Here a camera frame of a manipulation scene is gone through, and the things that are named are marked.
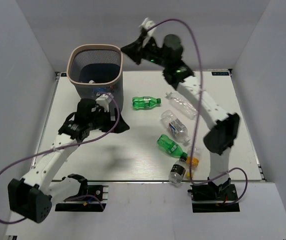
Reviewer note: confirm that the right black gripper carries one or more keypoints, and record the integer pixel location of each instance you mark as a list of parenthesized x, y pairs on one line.
[(131, 49)]

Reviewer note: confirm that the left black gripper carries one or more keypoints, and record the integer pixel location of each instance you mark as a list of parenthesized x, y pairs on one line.
[(121, 126)]

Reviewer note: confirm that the green bottle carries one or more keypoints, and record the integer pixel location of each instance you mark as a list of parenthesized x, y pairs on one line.
[(146, 102), (171, 148)]

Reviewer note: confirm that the blue label Pocari bottle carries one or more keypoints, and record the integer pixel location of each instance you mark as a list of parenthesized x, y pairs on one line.
[(92, 88)]

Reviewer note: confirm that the clear bottle white blue label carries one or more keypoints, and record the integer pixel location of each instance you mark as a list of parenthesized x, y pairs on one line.
[(175, 126)]

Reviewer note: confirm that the clear bottle white cap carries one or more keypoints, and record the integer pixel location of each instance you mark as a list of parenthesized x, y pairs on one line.
[(180, 103)]

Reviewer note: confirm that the black label clear bottle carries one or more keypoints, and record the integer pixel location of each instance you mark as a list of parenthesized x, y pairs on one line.
[(178, 171)]

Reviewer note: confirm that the orange label yellow cap bottle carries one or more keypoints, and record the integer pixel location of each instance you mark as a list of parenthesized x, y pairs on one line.
[(193, 162)]

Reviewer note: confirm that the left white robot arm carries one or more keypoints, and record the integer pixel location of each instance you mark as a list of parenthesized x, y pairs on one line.
[(34, 194)]

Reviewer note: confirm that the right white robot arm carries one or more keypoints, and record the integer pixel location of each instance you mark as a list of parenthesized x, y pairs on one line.
[(223, 126)]

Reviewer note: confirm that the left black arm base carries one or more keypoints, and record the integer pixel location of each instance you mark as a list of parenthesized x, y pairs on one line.
[(91, 198)]

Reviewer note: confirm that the grey mesh waste bin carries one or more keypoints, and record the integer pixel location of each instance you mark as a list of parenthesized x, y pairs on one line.
[(99, 62)]

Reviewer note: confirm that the blue table corner sticker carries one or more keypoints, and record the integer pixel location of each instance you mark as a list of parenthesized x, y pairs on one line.
[(220, 73)]

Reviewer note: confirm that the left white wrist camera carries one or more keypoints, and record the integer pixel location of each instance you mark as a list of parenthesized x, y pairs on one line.
[(104, 99)]

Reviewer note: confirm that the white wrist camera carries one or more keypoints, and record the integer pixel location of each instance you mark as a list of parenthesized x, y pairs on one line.
[(147, 24), (104, 99)]

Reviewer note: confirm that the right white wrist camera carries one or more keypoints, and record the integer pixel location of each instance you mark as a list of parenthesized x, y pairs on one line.
[(147, 24)]

